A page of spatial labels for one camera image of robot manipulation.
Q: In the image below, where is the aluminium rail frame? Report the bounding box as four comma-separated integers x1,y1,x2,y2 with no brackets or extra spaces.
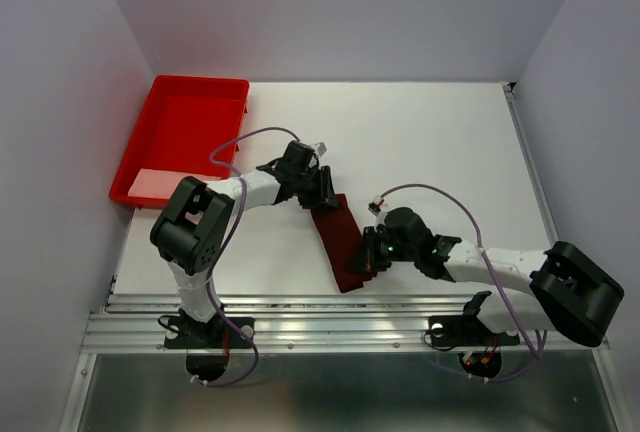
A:
61,82,632,431

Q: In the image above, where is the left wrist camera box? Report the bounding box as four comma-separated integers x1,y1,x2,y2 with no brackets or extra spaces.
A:
278,140,327,174

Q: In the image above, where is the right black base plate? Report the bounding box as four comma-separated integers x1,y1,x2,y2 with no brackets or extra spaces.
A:
425,315,520,350

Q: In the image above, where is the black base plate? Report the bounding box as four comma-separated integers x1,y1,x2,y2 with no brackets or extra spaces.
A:
425,315,520,350
157,315,251,351

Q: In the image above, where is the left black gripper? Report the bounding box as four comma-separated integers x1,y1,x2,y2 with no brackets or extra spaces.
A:
294,165,339,210

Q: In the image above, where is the dark red t shirt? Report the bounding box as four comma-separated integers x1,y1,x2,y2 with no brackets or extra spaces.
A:
311,194,377,293

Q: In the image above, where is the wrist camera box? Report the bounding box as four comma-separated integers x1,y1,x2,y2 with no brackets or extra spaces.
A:
278,140,327,174
363,200,434,251

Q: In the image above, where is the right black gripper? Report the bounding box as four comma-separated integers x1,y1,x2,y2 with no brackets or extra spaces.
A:
345,224,417,270

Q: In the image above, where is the red plastic tray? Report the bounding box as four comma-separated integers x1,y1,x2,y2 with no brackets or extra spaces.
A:
109,75,249,209

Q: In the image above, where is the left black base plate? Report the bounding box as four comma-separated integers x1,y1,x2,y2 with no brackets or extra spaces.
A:
157,315,251,351

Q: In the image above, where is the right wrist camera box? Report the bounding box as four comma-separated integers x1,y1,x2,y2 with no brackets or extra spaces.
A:
363,200,434,251

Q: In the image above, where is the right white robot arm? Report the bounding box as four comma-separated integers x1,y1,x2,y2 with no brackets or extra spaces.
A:
347,225,624,347

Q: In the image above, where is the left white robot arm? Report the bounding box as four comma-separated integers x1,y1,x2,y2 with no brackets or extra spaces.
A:
150,160,340,346

